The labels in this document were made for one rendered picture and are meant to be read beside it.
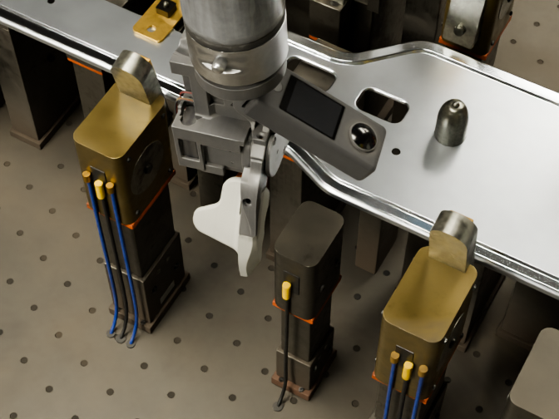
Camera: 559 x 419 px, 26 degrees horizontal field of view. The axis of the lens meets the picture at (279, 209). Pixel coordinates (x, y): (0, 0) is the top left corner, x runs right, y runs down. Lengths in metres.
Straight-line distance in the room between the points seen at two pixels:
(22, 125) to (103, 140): 0.44
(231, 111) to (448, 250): 0.24
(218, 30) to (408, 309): 0.34
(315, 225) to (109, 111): 0.23
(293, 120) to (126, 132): 0.29
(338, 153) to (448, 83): 0.36
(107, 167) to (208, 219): 0.20
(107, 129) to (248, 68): 0.33
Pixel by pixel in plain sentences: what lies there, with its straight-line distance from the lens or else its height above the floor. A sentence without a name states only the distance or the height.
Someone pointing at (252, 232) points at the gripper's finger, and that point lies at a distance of 0.99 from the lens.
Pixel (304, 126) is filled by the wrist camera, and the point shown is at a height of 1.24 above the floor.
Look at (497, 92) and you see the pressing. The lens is 1.29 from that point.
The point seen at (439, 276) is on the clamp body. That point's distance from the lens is 1.09.
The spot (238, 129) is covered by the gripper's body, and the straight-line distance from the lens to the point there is 0.96.
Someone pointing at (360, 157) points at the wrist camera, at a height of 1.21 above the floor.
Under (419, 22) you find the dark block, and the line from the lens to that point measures 1.43.
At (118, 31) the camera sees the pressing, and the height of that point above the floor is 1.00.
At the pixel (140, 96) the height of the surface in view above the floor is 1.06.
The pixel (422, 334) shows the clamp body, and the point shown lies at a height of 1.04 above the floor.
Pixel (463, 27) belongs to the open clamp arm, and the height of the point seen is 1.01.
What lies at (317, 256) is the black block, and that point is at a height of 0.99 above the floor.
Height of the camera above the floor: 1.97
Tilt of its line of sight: 56 degrees down
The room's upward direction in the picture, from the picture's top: straight up
